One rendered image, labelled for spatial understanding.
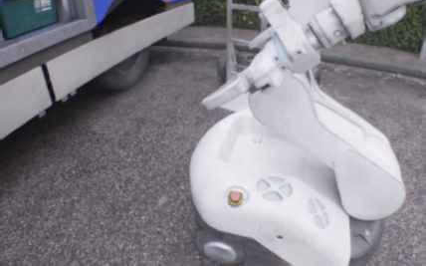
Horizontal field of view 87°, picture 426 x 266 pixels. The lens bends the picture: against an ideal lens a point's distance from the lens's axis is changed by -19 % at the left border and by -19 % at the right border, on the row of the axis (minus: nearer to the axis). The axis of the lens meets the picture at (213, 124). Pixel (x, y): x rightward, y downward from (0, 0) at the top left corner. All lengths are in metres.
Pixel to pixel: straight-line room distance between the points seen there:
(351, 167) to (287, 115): 0.23
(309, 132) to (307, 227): 0.24
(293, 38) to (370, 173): 0.46
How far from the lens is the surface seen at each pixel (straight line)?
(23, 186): 1.52
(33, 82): 1.38
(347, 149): 0.72
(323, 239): 0.75
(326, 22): 0.45
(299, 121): 0.67
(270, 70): 0.45
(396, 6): 0.46
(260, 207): 0.67
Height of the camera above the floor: 0.86
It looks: 32 degrees down
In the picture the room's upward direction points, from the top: 1 degrees counter-clockwise
